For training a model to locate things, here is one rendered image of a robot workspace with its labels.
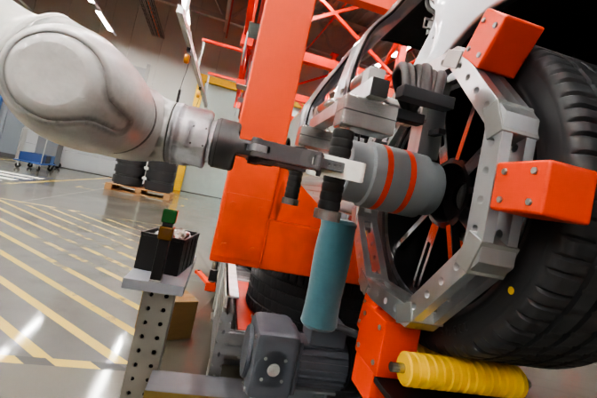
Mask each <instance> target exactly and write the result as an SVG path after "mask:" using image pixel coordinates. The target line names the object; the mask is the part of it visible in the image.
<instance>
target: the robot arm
mask: <svg viewBox="0 0 597 398"><path fill-rule="evenodd" d="M0 95H1V96H2V98H3V100H4V103H5V104H6V106H7V107H8V108H9V109H10V111H11V112H12V113H13V114H14V116H15V117H16V118H17V119H18V120H19V121H20V122H21V123H23V124H24V125H25V126H26V127H28V128H29V129H30V130H31V131H33V132H34V133H36V134H38V135H39V136H41V137H43V138H45V139H48V140H49V141H52V142H54V143H57V144H59V145H62V146H64V147H69V148H72V149H75V150H79V151H83V152H87V153H94V154H99V155H104V156H109V157H113V158H117V159H123V160H128V161H141V162H149V161H160V162H166V163H171V164H178V165H183V166H187V165H188V166H190V165H192V166H196V167H198V168H200V169H202V168H203V167H204V164H205V162H208V165H210V167H214V168H218V169H222V170H227V171H231V170H232V169H233V166H234V162H235V156H236V155H238V156H240V157H244V158H246V159H245V160H247V163H250V164H255V165H258V164H260V165H264V166H269V167H272V166H275V167H279V168H284V169H287V170H291V171H295V172H302V173H304V172H305V173H306V174H307V175H312V176H316V177H320V178H323V175H326V176H331V177H334V178H339V179H346V180H350V181H354V182H358V183H363V178H364V173H365V169H366V163H360V162H356V161H352V160H348V159H345V158H340V157H336V156H333V155H326V154H324V153H323V152H321V151H318V152H317V151H313V150H308V149H304V148H300V147H292V146H288V145H284V144H279V143H276V142H273V141H267V140H263V139H262V138H258V137H253V138H252V139H251V140H248V139H240V134H241V129H242V125H241V124H240V123H239V122H236V121H231V120H227V119H224V118H220V119H218V121H214V119H215V114H214V112H213V111H211V110H207V109H203V108H199V107H193V106H189V105H187V104H185V103H178V102H176V101H172V100H170V99H166V98H165V97H164V96H162V95H161V94H160V92H158V91H156V90H153V89H151V88H148V86H147V84H146V82H145V80H144V79H143V77H142V76H141V74H140V73H139V71H138V70H137V69H136V68H135V67H134V66H133V65H132V64H131V63H130V62H129V61H128V60H127V59H126V58H125V57H124V56H123V55H122V54H121V53H120V52H119V51H118V50H117V49H116V48H115V47H114V46H113V45H112V44H111V43H110V42H109V41H108V40H107V39H106V38H104V37H103V36H100V35H98V34H97V33H95V32H93V31H90V30H89V29H87V28H85V27H83V26H81V25H79V24H78V23H76V22H74V21H73V20H71V19H70V18H69V17H68V16H66V15H64V14H61V13H57V12H47V13H43V14H39V15H38V14H35V13H32V12H30V11H29V10H27V9H25V8H24V7H22V6H20V5H19V4H17V3H15V2H14V1H13V0H0Z"/></svg>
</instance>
